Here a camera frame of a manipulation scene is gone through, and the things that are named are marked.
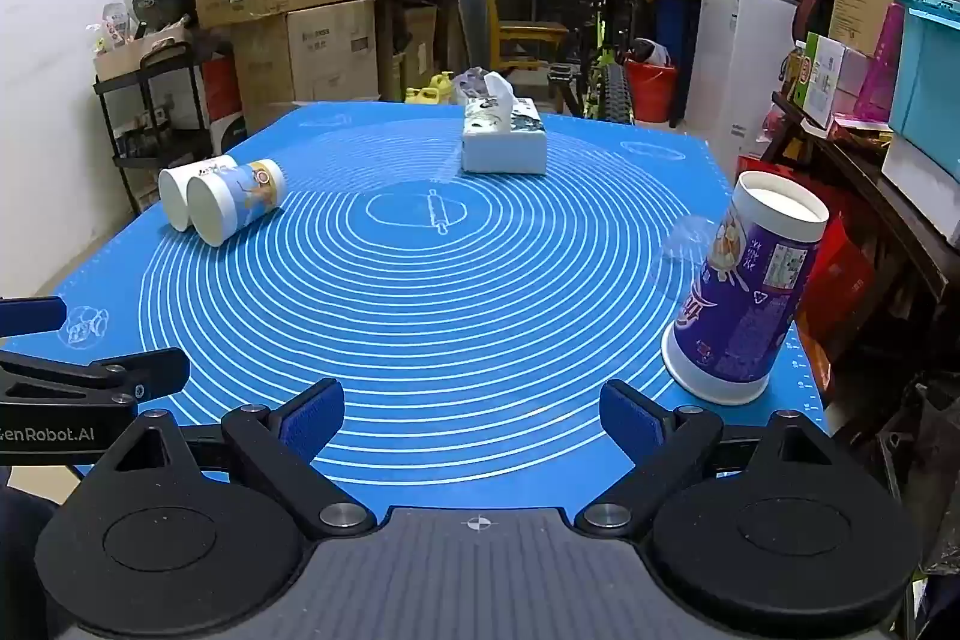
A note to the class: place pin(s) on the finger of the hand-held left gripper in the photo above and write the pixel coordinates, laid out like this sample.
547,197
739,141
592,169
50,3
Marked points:
30,315
75,377

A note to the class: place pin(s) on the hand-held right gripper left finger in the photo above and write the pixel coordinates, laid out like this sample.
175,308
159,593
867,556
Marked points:
311,422

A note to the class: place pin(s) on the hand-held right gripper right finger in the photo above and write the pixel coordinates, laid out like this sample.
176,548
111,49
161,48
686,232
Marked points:
631,419

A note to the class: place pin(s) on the white printed paper cup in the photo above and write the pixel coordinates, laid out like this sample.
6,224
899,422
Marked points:
225,205
172,194

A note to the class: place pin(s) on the purple paper cup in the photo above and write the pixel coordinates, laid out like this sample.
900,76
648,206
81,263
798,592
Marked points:
742,310

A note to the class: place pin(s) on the clear plastic cup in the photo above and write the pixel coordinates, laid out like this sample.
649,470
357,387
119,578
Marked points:
686,242

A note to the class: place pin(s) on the blue silicone baking mat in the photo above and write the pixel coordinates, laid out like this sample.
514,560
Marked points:
450,310

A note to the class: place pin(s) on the black metal shelf rack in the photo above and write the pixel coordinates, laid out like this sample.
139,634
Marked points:
150,115

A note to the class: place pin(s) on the red shopping bag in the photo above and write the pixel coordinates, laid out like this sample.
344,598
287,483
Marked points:
844,280

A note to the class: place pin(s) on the white tissue pack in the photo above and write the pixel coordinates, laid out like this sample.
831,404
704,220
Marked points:
502,149

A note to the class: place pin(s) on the red plastic bucket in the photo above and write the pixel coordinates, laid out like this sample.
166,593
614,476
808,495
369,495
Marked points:
651,89

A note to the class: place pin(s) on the dark wooden shelf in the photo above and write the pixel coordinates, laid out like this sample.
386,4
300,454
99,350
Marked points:
885,183

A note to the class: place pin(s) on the yellow plastic bottles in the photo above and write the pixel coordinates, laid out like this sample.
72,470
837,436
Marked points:
431,91

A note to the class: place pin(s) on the closed brown cardboard box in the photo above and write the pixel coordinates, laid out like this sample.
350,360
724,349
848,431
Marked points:
315,55

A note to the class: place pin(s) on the white chest freezer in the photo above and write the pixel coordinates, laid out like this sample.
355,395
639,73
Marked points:
739,55

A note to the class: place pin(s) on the green and white carton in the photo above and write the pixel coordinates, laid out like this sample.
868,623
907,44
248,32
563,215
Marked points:
817,78

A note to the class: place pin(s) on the black bicycle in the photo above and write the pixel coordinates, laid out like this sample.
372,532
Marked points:
600,25

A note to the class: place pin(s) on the yellow wooden chair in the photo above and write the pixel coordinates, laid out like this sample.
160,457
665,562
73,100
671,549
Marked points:
525,34

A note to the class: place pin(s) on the pink box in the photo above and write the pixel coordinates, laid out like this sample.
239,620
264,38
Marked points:
881,59

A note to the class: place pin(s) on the teal plastic crate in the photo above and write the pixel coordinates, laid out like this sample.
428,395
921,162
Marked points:
926,78

